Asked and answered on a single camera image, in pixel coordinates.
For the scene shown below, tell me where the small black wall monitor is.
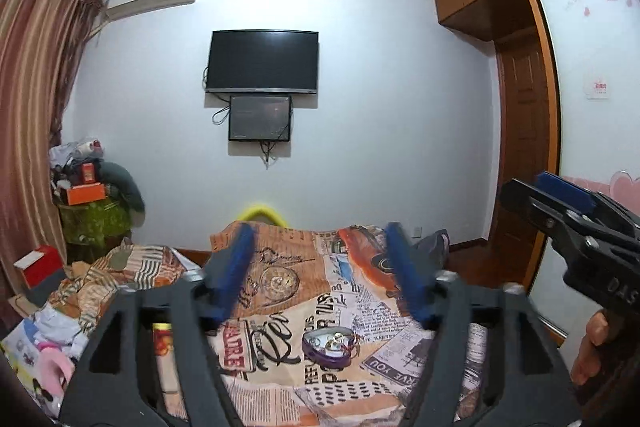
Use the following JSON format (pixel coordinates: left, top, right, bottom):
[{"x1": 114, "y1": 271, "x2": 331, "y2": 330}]
[{"x1": 228, "y1": 94, "x2": 292, "y2": 142}]

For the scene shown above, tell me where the dark green stuffed bag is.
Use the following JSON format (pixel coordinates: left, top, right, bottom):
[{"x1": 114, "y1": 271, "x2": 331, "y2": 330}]
[{"x1": 100, "y1": 161, "x2": 145, "y2": 213}]

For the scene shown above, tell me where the large black wall television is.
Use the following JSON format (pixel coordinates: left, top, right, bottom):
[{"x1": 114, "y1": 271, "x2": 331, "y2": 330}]
[{"x1": 204, "y1": 29, "x2": 319, "y2": 94}]

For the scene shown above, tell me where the striped red gold curtain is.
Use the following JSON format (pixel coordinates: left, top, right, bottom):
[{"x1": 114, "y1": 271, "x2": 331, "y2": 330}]
[{"x1": 1, "y1": 0, "x2": 103, "y2": 298}]

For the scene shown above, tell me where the white sliding wardrobe door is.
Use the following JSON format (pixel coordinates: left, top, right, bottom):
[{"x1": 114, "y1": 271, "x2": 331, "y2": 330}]
[{"x1": 527, "y1": 0, "x2": 640, "y2": 338}]

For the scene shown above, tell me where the pink plush toy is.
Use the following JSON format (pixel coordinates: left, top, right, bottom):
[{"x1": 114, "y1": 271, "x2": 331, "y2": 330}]
[{"x1": 27, "y1": 343, "x2": 75, "y2": 413}]

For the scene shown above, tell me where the yellow cloth on bed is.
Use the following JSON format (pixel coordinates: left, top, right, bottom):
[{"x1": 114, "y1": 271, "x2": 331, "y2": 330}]
[{"x1": 152, "y1": 323, "x2": 174, "y2": 360}]

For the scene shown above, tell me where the brown wooden door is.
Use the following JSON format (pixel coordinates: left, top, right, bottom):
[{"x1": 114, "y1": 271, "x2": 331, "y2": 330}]
[{"x1": 490, "y1": 31, "x2": 549, "y2": 285}]

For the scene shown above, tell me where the newspaper print bed blanket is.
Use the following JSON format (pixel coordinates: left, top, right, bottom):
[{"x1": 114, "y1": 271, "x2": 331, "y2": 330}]
[{"x1": 46, "y1": 220, "x2": 497, "y2": 427}]

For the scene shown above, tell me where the orange box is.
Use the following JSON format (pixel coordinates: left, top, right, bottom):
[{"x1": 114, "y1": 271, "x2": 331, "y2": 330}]
[{"x1": 61, "y1": 183, "x2": 106, "y2": 206}]

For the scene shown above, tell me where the red and white box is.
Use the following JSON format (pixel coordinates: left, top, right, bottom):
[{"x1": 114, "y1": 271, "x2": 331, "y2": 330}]
[{"x1": 13, "y1": 245, "x2": 63, "y2": 288}]

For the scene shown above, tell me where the right hand of person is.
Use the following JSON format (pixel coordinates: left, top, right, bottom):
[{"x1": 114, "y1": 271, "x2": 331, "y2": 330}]
[{"x1": 570, "y1": 310, "x2": 610, "y2": 386}]

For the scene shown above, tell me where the green covered side table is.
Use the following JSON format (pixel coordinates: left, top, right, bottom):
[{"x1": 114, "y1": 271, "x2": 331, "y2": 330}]
[{"x1": 58, "y1": 198, "x2": 132, "y2": 248}]

